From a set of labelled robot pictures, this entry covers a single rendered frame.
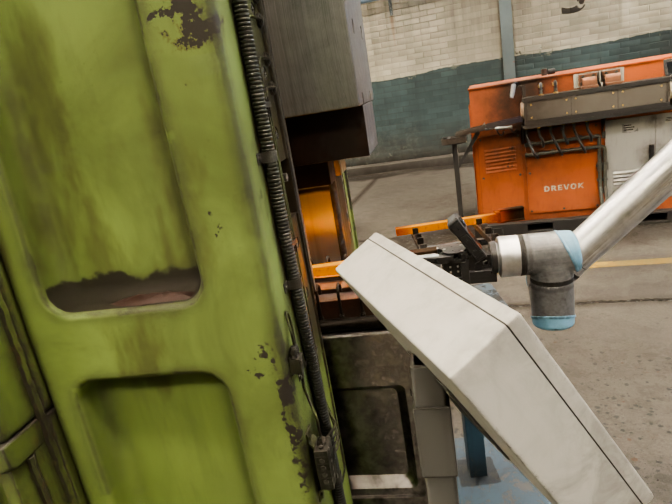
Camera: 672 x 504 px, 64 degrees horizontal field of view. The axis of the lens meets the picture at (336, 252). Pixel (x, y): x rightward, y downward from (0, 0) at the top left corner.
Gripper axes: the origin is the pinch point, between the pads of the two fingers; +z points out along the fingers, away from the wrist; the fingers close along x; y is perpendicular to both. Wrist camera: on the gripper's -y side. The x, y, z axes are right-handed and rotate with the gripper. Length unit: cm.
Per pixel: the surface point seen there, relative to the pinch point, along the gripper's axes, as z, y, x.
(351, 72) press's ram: 4.1, -40.3, -17.7
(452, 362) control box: -8, -15, -75
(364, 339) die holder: 9.0, 11.9, -16.0
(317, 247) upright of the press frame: 24.7, 2.2, 22.7
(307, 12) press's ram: 10, -51, -18
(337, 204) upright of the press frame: 17.4, -9.1, 22.9
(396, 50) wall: 24, -88, 762
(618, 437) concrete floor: -67, 101, 68
